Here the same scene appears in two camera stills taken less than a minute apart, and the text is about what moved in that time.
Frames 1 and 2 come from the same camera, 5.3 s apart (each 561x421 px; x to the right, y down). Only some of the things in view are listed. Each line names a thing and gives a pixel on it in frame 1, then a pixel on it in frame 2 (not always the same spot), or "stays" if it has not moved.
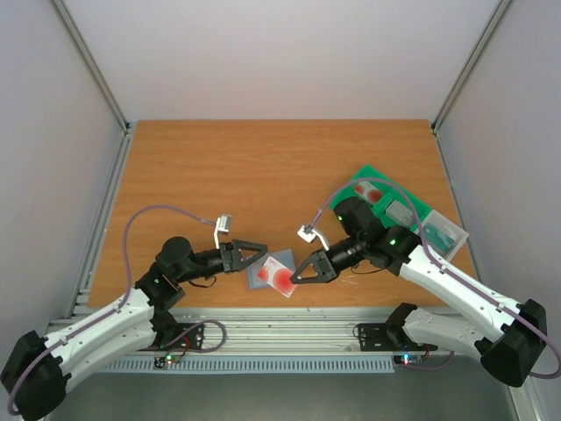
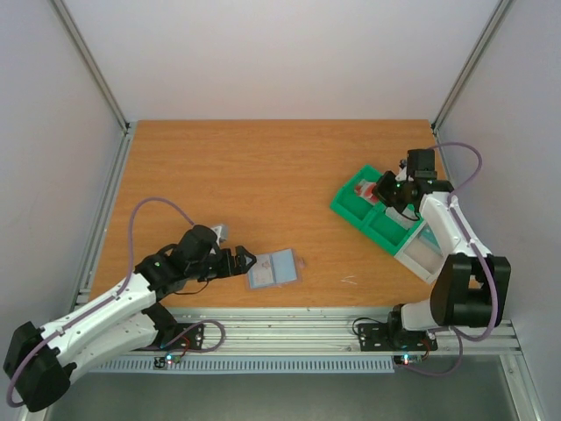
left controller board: (162, 361) stays
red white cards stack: (368, 192) stays
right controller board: (408, 359) stays
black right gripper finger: (323, 266) → (385, 189)
